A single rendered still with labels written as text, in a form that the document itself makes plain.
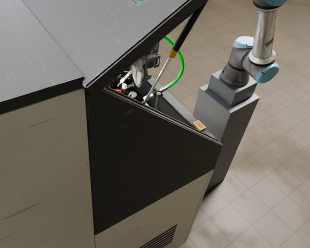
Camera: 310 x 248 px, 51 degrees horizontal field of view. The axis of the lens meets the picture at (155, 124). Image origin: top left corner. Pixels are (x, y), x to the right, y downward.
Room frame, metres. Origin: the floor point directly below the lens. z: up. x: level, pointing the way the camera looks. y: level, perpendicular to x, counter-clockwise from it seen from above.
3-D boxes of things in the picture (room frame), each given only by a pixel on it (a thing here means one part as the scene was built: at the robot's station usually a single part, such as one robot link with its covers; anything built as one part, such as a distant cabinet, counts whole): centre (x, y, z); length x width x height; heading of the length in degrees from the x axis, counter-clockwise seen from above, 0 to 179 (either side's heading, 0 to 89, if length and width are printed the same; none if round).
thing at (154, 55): (1.02, 0.07, 1.25); 0.09 x 0.08 x 0.12; 131
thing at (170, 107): (1.15, -0.04, 0.87); 0.62 x 0.04 x 0.16; 41
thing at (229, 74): (1.44, -0.38, 0.95); 0.15 x 0.15 x 0.10
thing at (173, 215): (0.97, 0.16, 0.39); 0.70 x 0.58 x 0.79; 41
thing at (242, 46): (1.43, -0.39, 1.07); 0.13 x 0.12 x 0.14; 30
